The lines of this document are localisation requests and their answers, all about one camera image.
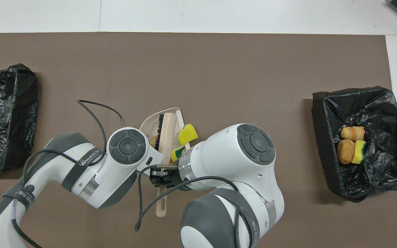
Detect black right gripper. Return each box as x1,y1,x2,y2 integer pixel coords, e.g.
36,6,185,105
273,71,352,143
149,164,182,188

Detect yellow sponge piece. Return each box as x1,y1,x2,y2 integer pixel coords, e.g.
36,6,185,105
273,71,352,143
170,146,187,163
352,140,367,165
178,124,199,146

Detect beige hand brush black bristles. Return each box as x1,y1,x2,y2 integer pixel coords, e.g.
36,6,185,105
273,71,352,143
155,113,177,218

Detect beige plastic dustpan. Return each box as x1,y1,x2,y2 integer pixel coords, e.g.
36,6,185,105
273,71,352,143
139,107,191,152

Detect brown bread roll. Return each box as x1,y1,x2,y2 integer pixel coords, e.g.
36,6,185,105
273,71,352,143
337,139,356,165

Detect pale orange pastry piece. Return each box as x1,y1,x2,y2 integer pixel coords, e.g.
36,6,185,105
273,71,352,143
340,126,365,141

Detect black bag lined bin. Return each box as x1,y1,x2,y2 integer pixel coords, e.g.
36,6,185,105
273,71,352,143
0,63,39,173
312,86,397,203

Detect brown table mat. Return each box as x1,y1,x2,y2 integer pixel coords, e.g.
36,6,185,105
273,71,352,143
0,32,397,248

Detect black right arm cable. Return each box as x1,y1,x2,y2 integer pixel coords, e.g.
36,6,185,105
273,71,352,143
135,165,254,248

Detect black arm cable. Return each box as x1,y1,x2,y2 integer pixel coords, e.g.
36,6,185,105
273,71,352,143
135,165,254,248
11,100,126,248

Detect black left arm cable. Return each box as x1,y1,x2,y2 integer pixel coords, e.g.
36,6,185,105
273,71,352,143
11,100,126,248

